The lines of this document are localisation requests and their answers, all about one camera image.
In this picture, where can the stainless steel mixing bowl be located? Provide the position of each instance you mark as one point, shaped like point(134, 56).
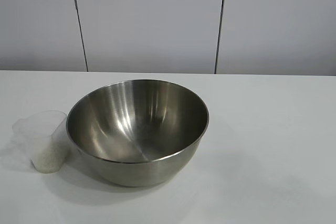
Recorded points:
point(136, 124)

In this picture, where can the translucent plastic measuring cup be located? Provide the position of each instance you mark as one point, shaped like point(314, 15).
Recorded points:
point(44, 132)

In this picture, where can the white rice grains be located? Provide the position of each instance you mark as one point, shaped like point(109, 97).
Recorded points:
point(50, 161)

